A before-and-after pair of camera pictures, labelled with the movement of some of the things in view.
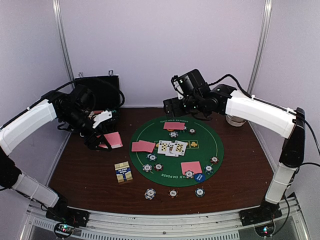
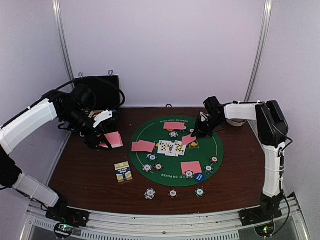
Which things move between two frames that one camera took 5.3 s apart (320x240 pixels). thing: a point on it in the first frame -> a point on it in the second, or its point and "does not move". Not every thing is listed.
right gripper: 167,109 -> 200,131
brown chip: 214,160 does not move
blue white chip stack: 150,193 does not move
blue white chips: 189,174 does not move
